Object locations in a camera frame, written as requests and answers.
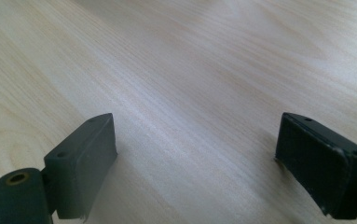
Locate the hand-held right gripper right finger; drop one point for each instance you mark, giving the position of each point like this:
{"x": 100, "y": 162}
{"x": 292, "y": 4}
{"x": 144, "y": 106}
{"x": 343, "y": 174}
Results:
{"x": 316, "y": 158}

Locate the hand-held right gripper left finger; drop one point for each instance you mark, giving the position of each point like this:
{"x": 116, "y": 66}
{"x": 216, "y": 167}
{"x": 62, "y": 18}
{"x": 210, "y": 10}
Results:
{"x": 79, "y": 165}

